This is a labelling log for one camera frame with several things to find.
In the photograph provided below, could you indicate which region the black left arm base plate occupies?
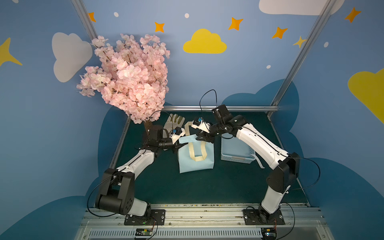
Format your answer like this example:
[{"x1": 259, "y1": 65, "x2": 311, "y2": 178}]
[{"x1": 124, "y1": 209, "x2": 166, "y2": 226}]

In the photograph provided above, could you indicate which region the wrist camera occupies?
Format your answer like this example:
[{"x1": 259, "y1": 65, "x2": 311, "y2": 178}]
[
  {"x1": 170, "y1": 127, "x2": 186, "y2": 145},
  {"x1": 191, "y1": 117, "x2": 211, "y2": 133}
]

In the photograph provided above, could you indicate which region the green circuit board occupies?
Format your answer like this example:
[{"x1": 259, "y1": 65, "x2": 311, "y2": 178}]
[
  {"x1": 261, "y1": 228, "x2": 277, "y2": 240},
  {"x1": 135, "y1": 229, "x2": 154, "y2": 238}
]

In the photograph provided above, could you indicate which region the aluminium front frame rail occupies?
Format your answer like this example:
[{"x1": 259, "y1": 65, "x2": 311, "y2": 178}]
[{"x1": 75, "y1": 204, "x2": 334, "y2": 240}]

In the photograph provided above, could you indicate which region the white canvas work glove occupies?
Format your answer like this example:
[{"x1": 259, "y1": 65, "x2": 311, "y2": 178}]
[{"x1": 163, "y1": 114, "x2": 185, "y2": 136}]

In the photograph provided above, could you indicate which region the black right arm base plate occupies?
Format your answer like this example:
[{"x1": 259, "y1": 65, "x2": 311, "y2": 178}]
[{"x1": 243, "y1": 208, "x2": 285, "y2": 226}]

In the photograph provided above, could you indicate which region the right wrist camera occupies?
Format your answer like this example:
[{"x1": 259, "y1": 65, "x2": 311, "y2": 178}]
[{"x1": 191, "y1": 117, "x2": 211, "y2": 133}]

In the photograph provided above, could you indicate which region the pink cherry blossom tree crown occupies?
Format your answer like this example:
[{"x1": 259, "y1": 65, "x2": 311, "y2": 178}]
[{"x1": 77, "y1": 35, "x2": 171, "y2": 124}]

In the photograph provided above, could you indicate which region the aluminium left corner post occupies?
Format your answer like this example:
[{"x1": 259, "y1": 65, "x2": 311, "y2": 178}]
[{"x1": 71, "y1": 0, "x2": 98, "y2": 40}]

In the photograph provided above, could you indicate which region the aluminium right corner post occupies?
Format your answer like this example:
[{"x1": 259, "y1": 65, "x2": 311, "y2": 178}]
[{"x1": 267, "y1": 0, "x2": 337, "y2": 119}]

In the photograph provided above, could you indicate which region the right green circuit board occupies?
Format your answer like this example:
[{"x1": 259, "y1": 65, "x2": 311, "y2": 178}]
[{"x1": 261, "y1": 228, "x2": 277, "y2": 240}]

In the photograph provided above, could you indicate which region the light blue insulated delivery bag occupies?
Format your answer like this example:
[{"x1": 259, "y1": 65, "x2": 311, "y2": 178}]
[{"x1": 178, "y1": 122, "x2": 215, "y2": 174}]

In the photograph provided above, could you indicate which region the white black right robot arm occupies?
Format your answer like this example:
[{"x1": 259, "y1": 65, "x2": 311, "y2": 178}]
[{"x1": 192, "y1": 105, "x2": 300, "y2": 225}]

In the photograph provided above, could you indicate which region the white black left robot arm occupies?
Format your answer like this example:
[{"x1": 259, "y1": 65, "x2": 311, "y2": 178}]
[{"x1": 95, "y1": 125, "x2": 186, "y2": 218}]

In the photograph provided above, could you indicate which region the brown artificial tree trunk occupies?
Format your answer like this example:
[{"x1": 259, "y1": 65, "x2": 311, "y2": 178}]
[{"x1": 144, "y1": 120, "x2": 153, "y2": 137}]

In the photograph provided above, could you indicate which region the aluminium corner post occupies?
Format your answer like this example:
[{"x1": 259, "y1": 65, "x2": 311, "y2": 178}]
[
  {"x1": 71, "y1": 0, "x2": 98, "y2": 40},
  {"x1": 267, "y1": 0, "x2": 337, "y2": 119}
]

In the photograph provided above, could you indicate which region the light blue plastic basket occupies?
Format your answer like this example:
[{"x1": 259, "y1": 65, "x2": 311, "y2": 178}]
[{"x1": 221, "y1": 133, "x2": 257, "y2": 164}]

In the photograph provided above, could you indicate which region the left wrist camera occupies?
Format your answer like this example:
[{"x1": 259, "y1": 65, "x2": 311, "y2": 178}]
[{"x1": 170, "y1": 127, "x2": 186, "y2": 145}]

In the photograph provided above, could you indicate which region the aluminium frame rail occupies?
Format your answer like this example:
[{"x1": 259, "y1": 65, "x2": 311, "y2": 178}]
[
  {"x1": 163, "y1": 105, "x2": 279, "y2": 112},
  {"x1": 75, "y1": 204, "x2": 334, "y2": 240}
]

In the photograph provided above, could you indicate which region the aluminium back frame rail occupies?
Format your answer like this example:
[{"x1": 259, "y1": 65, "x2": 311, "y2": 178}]
[{"x1": 163, "y1": 105, "x2": 279, "y2": 112}]

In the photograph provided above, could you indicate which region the left green circuit board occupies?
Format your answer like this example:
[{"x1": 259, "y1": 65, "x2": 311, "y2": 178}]
[{"x1": 135, "y1": 229, "x2": 154, "y2": 238}]

